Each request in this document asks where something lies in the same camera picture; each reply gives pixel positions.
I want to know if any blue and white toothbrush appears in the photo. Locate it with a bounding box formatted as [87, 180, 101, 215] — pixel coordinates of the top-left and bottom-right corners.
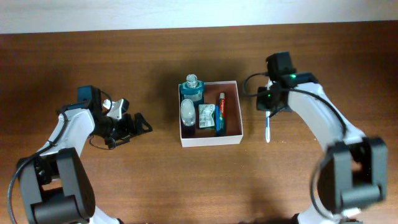
[265, 111, 271, 143]

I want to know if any clear pump soap bottle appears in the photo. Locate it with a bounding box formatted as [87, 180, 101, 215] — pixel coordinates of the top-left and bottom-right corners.
[180, 99, 196, 136]

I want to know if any green Colgate toothpaste tube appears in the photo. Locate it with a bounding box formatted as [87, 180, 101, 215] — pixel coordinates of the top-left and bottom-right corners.
[217, 92, 226, 136]

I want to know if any blue disposable razor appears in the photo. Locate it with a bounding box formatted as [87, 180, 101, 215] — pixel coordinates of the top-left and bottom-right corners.
[215, 105, 221, 136]

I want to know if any blue Listerine mouthwash bottle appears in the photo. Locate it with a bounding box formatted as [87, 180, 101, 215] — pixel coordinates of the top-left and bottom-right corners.
[178, 74, 205, 107]

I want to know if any green and white soap packet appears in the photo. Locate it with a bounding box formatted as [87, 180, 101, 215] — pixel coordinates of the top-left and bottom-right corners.
[198, 104, 215, 129]

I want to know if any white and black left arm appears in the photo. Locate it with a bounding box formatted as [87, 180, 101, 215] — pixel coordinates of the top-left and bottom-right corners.
[7, 85, 153, 224]

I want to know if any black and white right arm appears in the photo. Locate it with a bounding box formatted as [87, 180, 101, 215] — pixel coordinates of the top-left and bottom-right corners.
[257, 52, 388, 223]

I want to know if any white cardboard box, pink inside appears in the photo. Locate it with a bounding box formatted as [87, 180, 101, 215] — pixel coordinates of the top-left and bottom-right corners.
[179, 80, 244, 147]

